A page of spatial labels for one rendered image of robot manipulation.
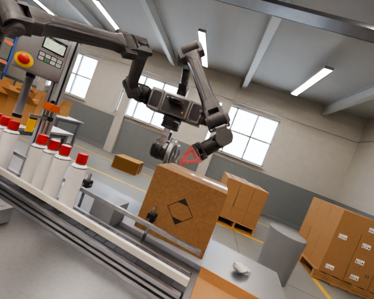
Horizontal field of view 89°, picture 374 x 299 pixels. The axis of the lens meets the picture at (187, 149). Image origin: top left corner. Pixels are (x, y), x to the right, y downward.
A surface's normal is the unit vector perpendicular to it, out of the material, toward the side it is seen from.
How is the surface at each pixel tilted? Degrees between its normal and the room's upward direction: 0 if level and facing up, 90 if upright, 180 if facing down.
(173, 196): 90
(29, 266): 0
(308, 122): 90
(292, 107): 90
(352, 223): 90
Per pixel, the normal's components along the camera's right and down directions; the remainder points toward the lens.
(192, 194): -0.19, -0.04
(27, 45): 0.59, 0.26
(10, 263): 0.36, -0.93
